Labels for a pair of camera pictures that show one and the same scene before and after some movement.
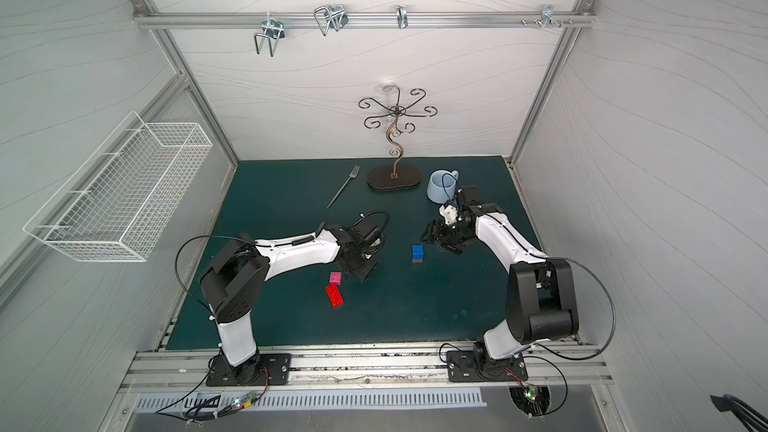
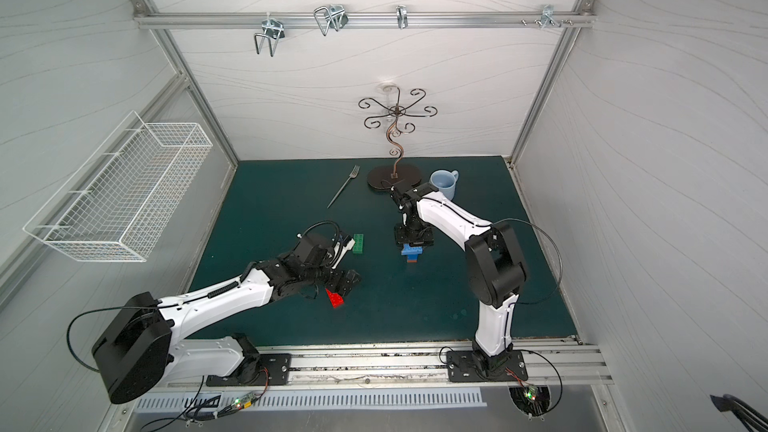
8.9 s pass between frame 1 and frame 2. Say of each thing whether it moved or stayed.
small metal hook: stayed
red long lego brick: stayed
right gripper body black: moved
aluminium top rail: stayed
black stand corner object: stayed
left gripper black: moved
